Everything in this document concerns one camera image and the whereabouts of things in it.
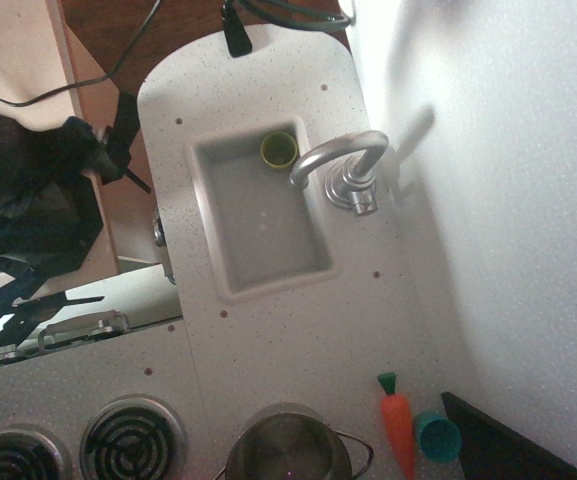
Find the black coil burner middle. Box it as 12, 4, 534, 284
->
79, 395, 188, 479

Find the teal plastic cup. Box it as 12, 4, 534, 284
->
413, 411, 463, 464

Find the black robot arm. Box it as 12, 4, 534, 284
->
0, 115, 100, 215

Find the black power cable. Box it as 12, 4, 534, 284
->
0, 0, 164, 109

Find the white toy sink basin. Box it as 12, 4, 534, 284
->
187, 115, 339, 303

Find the black panel bottom right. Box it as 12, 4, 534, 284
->
441, 392, 577, 480

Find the silver oven door handle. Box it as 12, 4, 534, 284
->
37, 310, 131, 351

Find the orange toy carrot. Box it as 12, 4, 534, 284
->
377, 372, 415, 479

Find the black clamp on counter top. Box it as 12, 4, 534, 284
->
221, 0, 252, 58

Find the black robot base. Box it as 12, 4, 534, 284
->
0, 174, 104, 279

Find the yellow-green plastic cup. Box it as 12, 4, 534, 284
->
260, 131, 299, 169

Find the silver curved toy faucet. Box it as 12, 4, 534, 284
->
289, 130, 389, 217

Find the silver knob counter edge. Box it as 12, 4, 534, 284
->
152, 206, 176, 285

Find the black coil burner left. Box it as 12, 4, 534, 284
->
0, 424, 73, 480

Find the blue clamp lower left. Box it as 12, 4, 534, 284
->
0, 270, 104, 348

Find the black and blue clamp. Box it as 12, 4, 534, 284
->
101, 91, 152, 194

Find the black coil burner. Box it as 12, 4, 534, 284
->
0, 424, 73, 480
79, 395, 188, 479

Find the silver metal pot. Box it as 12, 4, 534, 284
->
216, 412, 374, 480

